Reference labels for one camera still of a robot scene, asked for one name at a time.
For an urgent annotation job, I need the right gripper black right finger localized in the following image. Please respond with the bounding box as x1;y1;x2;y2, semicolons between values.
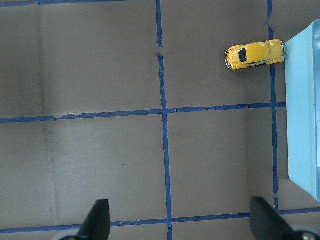
250;196;301;240

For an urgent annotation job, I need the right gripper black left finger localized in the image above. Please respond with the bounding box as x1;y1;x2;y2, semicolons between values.
76;199;111;240

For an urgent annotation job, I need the yellow beetle toy car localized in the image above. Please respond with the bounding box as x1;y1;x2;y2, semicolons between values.
224;39;286;70

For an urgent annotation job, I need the brown paper table cover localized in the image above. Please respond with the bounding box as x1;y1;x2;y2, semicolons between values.
0;0;320;240

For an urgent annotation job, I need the light blue plastic bin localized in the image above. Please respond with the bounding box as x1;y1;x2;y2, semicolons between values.
285;20;320;201

